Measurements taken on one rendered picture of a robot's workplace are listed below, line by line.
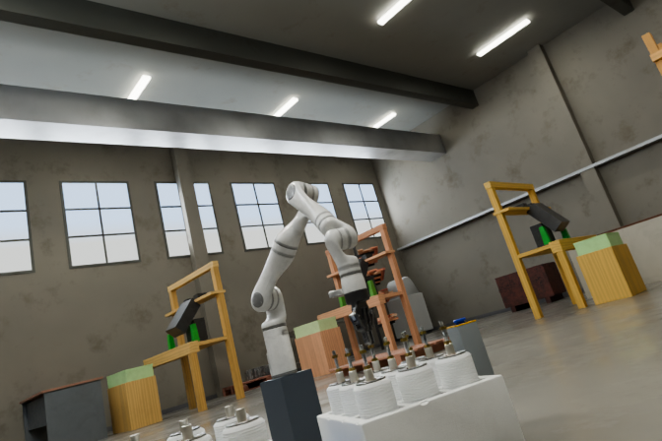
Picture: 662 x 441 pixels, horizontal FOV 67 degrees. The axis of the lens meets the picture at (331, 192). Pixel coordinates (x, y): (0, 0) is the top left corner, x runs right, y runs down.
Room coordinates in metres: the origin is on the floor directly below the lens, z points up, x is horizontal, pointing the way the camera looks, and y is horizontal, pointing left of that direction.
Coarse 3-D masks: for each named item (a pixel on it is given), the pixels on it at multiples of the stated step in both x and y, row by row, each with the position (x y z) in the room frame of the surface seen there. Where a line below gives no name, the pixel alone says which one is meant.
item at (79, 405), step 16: (80, 384) 6.95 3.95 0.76; (96, 384) 7.09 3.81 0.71; (32, 400) 7.51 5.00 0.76; (48, 400) 6.68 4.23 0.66; (64, 400) 6.80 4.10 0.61; (80, 400) 6.93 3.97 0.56; (96, 400) 7.07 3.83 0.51; (32, 416) 7.44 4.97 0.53; (48, 416) 6.67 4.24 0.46; (64, 416) 6.79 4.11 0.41; (80, 416) 6.92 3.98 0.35; (96, 416) 7.05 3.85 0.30; (32, 432) 7.70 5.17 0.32; (48, 432) 6.65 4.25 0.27; (64, 432) 6.78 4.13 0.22; (80, 432) 6.90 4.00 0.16; (96, 432) 7.03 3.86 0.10
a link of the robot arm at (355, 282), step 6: (348, 276) 1.54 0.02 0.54; (354, 276) 1.54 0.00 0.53; (360, 276) 1.55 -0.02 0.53; (342, 282) 1.56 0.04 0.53; (348, 282) 1.54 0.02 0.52; (354, 282) 1.54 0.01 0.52; (360, 282) 1.55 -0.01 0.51; (342, 288) 1.57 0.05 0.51; (348, 288) 1.55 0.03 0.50; (354, 288) 1.54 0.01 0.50; (360, 288) 1.54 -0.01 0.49; (330, 294) 1.56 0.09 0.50; (336, 294) 1.56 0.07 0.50; (342, 294) 1.58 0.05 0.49
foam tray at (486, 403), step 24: (480, 384) 1.33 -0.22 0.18; (504, 384) 1.36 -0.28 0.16; (408, 408) 1.26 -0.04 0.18; (432, 408) 1.28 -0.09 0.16; (456, 408) 1.30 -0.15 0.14; (480, 408) 1.32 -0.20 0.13; (504, 408) 1.35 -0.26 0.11; (336, 432) 1.42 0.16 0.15; (360, 432) 1.24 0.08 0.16; (384, 432) 1.23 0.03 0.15; (408, 432) 1.25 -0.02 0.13; (432, 432) 1.27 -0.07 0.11; (456, 432) 1.29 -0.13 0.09; (480, 432) 1.32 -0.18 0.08; (504, 432) 1.34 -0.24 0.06
